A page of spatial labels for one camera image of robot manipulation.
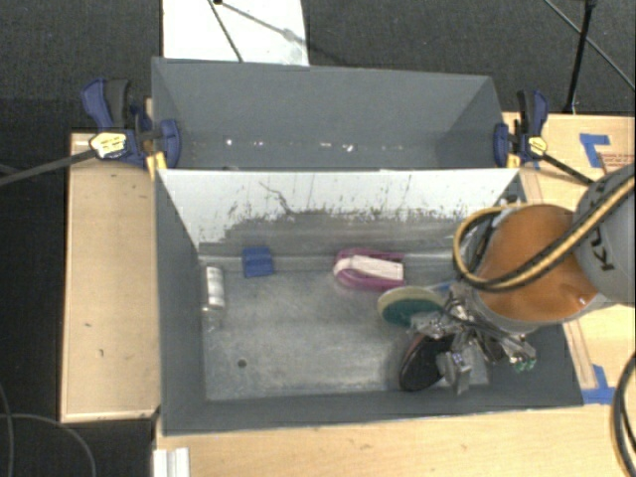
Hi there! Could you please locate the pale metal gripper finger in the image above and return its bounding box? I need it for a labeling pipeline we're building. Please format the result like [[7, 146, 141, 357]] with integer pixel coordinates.
[[435, 349, 474, 397], [469, 346, 492, 387]]

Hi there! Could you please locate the black oval disc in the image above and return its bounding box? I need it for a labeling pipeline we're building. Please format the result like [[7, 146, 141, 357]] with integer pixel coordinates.
[[397, 336, 454, 394]]

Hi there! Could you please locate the green and cream disc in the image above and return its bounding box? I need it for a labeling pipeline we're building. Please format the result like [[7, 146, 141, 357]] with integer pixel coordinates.
[[376, 285, 447, 329]]

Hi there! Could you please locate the grey metal bin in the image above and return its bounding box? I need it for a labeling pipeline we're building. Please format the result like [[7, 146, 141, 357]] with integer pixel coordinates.
[[150, 56, 585, 435]]

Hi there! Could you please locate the blue block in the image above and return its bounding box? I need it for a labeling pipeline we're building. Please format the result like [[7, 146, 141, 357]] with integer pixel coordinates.
[[240, 245, 276, 279]]

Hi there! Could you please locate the pale wood board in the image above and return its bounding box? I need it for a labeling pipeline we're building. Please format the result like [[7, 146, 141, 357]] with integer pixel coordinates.
[[59, 129, 163, 424]]

